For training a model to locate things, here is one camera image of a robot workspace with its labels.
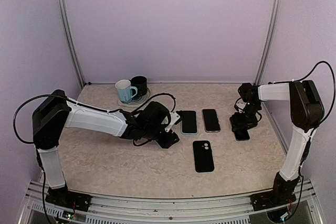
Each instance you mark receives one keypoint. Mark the front aluminium rail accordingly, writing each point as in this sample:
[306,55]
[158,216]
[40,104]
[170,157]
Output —
[113,209]

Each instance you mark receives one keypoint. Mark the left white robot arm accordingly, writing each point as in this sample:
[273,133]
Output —
[151,121]

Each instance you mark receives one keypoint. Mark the black phone case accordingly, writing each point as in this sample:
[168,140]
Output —
[203,156]

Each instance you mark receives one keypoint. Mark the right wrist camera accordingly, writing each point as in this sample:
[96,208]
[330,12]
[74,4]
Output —
[239,105]

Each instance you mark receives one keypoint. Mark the grey patterned saucer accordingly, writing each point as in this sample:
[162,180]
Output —
[136,101]

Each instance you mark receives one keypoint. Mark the light blue phone case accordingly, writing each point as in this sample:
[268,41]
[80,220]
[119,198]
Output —
[189,134]

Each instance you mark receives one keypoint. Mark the light blue mug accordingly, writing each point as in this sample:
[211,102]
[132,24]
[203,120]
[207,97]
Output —
[126,92]

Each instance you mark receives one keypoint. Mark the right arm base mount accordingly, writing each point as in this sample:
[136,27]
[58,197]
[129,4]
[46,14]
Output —
[273,199]

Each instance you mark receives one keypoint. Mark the left aluminium frame post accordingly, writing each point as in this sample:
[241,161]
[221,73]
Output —
[70,43]

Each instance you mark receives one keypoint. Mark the clear phone case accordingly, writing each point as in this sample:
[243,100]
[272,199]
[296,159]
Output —
[212,131]

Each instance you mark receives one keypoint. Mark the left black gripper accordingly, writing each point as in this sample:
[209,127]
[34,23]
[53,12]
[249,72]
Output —
[167,143]

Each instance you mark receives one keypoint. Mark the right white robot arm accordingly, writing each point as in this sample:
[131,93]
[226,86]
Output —
[306,113]

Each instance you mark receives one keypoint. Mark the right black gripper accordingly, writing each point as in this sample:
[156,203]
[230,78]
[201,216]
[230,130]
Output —
[237,120]

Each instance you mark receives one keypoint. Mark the right aluminium frame post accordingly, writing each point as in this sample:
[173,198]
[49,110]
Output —
[269,37]

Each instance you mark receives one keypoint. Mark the black mug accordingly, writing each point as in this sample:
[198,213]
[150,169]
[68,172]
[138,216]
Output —
[140,82]

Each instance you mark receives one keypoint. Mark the aluminium frame post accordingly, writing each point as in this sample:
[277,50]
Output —
[269,37]
[70,43]

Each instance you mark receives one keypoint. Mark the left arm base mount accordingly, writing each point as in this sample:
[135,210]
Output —
[68,199]

